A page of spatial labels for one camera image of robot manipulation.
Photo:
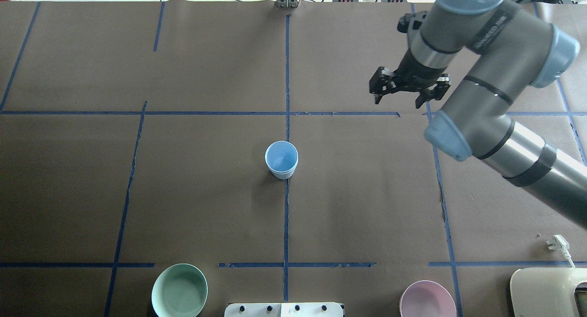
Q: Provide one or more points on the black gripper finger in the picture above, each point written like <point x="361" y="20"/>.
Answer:
<point x="422" y="99"/>
<point x="378" y="97"/>

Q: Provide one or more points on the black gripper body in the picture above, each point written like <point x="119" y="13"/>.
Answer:
<point x="416" y="75"/>

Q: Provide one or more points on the light blue cup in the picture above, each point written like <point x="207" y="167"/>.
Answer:
<point x="282" y="175"/>
<point x="281" y="155"/>

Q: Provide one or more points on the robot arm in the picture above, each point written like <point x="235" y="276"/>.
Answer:
<point x="516" y="50"/>

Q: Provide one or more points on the pink bowl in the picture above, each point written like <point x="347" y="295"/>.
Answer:
<point x="427" y="299"/>

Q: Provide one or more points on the cream white toaster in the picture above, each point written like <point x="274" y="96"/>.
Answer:
<point x="549" y="292"/>

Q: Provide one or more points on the mint green bowl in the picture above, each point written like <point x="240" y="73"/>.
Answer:
<point x="181" y="290"/>

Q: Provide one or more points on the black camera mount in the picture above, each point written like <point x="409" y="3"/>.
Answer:
<point x="411" y="22"/>

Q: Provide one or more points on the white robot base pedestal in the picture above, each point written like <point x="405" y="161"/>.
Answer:
<point x="285" y="309"/>

